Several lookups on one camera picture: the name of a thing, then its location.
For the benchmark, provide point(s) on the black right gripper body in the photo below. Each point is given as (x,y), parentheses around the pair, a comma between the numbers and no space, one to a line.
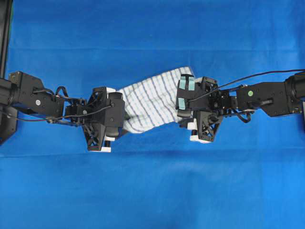
(207,113)

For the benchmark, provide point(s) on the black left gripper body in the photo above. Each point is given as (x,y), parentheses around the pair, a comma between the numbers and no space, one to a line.
(93,129)

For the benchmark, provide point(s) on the white blue-striped towel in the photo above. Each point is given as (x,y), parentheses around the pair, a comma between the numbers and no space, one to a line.
(151,103)

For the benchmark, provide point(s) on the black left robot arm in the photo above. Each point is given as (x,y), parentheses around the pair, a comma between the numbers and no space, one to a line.
(24,93)

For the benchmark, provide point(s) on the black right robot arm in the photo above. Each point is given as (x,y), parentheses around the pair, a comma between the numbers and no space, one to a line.
(274,98)

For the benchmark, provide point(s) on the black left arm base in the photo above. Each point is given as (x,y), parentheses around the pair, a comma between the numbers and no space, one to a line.
(8,126)

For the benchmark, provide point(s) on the blue table cloth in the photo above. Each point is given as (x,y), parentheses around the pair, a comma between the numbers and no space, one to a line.
(251,177)

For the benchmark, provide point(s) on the black taped right wrist camera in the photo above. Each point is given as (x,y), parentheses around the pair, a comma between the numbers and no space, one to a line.
(185,93)

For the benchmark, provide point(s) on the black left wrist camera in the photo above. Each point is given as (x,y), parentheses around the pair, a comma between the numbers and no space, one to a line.
(113,116)

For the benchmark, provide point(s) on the black frame post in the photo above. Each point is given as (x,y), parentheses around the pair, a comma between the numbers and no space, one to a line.
(5,21)

